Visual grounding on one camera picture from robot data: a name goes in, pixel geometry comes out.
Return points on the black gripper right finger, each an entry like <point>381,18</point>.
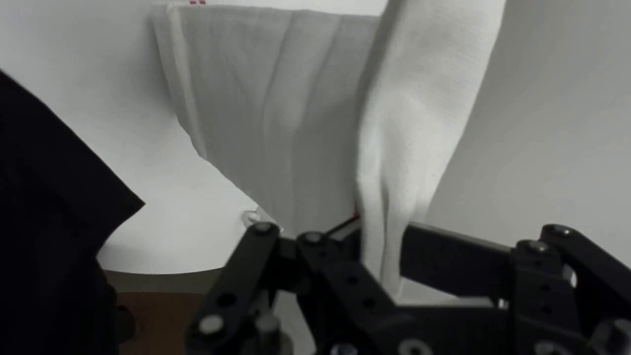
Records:
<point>562,292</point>

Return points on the white towel with red stripes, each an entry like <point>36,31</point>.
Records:
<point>326,114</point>

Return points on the round white table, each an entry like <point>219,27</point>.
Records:
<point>547,138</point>

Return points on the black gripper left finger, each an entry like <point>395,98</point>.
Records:
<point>288,296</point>

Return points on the black jacket on chair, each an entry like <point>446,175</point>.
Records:
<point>58,205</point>

